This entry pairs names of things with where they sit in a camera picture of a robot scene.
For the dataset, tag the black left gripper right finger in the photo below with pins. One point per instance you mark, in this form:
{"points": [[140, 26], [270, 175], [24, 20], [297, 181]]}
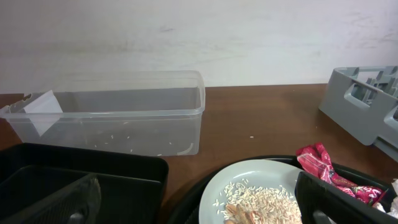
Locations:
{"points": [[320, 202]]}

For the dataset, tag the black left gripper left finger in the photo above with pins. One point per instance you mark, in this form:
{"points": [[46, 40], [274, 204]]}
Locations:
{"points": [[78, 202]]}

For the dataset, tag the pile of white rice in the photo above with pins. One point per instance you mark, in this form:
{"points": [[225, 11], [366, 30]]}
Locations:
{"points": [[276, 205]]}

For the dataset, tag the red snack wrapper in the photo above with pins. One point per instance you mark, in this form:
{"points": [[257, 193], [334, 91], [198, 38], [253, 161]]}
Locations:
{"points": [[315, 160]]}

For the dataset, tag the grey plate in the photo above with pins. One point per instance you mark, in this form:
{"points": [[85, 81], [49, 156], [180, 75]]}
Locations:
{"points": [[259, 172]]}

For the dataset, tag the peanut shells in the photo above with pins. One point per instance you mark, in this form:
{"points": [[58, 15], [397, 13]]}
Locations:
{"points": [[237, 215]]}

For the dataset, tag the white tissue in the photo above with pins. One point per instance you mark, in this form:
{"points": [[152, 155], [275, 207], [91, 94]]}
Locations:
{"points": [[392, 202]]}

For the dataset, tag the grey dishwasher rack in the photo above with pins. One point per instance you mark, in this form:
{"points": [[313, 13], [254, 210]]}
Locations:
{"points": [[363, 101]]}

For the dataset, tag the clear plastic waste bin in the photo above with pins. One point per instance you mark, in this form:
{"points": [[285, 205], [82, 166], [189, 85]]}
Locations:
{"points": [[143, 113]]}

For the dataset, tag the black rectangular tray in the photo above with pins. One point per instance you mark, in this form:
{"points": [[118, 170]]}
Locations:
{"points": [[132, 187]]}

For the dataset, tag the white label on bin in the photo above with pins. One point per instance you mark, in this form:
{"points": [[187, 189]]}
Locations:
{"points": [[46, 110]]}

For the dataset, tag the round black serving tray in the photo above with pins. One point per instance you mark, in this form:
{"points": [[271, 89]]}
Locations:
{"points": [[189, 201]]}

